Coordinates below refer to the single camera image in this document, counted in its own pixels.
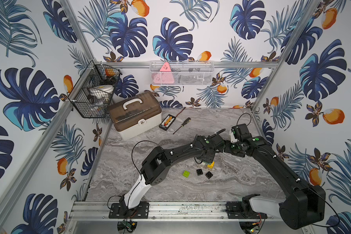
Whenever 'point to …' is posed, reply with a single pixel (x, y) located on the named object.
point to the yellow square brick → (211, 165)
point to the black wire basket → (92, 95)
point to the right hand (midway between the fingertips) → (226, 148)
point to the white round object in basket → (103, 91)
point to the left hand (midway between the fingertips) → (206, 159)
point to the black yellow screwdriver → (188, 119)
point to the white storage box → (135, 115)
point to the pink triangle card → (165, 76)
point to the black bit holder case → (167, 122)
